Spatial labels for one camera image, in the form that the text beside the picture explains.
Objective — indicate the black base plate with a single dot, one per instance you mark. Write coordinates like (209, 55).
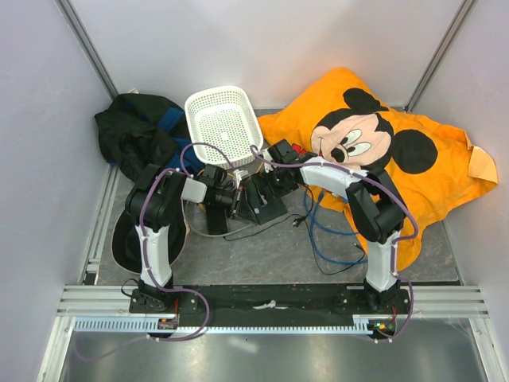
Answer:
(272, 304)

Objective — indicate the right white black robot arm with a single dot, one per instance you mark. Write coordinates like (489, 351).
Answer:
(377, 209)

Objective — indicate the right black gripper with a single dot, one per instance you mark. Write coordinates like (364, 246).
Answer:
(281, 192)

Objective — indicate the white plastic basket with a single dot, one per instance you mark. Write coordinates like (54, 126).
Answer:
(223, 126)

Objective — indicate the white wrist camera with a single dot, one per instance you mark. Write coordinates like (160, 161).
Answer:
(238, 176)
(265, 164)

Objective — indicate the orange Mickey Mouse pillowcase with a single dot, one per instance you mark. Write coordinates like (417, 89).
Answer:
(434, 166)

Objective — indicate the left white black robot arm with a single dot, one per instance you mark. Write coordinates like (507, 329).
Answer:
(155, 207)

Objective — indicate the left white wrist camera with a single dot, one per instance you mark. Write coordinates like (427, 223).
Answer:
(238, 176)

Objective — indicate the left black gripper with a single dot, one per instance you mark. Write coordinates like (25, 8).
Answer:
(239, 207)

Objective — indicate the black round hat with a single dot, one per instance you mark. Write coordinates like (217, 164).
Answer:
(125, 245)

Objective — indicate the black blue jacket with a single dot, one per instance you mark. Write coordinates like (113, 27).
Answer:
(139, 129)

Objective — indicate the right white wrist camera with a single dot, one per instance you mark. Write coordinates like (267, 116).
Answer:
(265, 164)

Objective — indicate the black network switch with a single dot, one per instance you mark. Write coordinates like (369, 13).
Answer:
(263, 205)

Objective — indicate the grey slotted cable duct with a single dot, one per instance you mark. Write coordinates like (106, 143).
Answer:
(164, 326)

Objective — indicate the black power adapter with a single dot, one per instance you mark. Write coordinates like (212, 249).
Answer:
(216, 220)

